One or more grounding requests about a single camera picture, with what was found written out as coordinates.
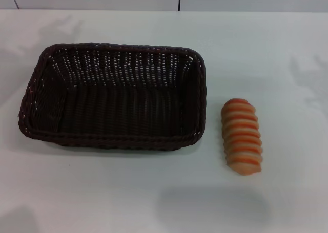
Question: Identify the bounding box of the black woven rectangular basket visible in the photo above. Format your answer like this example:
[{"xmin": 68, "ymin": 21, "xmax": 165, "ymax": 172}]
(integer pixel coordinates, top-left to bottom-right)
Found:
[{"xmin": 18, "ymin": 41, "xmax": 207, "ymax": 151}]

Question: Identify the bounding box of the orange striped bread roll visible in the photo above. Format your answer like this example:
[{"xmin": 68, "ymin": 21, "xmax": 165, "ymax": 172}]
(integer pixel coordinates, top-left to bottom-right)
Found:
[{"xmin": 221, "ymin": 98, "xmax": 263, "ymax": 177}]

